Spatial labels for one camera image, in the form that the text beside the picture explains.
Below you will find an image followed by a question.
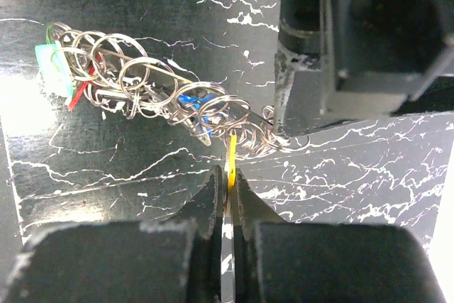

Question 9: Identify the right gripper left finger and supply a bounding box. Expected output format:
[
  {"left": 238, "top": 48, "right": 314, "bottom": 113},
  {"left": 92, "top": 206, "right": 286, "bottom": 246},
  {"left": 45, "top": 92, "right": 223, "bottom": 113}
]
[{"left": 1, "top": 166, "right": 223, "bottom": 302}]

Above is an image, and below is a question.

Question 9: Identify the blue key tag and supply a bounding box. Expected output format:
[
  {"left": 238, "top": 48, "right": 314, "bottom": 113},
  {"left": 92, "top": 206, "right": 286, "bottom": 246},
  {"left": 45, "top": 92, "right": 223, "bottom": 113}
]
[{"left": 177, "top": 93, "right": 224, "bottom": 137}]

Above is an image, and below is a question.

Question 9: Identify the yellow key tag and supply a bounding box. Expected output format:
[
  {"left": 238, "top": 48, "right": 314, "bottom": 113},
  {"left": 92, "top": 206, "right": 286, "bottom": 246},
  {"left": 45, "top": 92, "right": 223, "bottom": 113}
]
[{"left": 228, "top": 134, "right": 237, "bottom": 191}]

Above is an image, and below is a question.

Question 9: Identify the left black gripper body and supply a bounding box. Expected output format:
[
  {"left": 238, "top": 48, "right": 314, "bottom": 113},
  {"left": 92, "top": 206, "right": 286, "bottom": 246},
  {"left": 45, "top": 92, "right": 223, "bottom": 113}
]
[{"left": 275, "top": 0, "right": 453, "bottom": 136}]

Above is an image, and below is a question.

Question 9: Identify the red key tag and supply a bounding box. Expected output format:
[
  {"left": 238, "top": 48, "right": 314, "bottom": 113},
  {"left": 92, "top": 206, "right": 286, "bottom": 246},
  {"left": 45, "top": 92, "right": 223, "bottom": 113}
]
[{"left": 67, "top": 63, "right": 95, "bottom": 111}]

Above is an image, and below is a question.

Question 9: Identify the green key tag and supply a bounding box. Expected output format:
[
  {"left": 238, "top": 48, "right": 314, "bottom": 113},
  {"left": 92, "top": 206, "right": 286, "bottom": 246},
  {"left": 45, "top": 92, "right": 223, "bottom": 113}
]
[{"left": 35, "top": 25, "right": 74, "bottom": 101}]

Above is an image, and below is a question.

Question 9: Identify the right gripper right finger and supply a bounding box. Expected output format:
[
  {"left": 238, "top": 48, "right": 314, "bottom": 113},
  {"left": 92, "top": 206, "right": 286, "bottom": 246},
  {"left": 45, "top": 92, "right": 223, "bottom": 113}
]
[{"left": 232, "top": 172, "right": 445, "bottom": 302}]

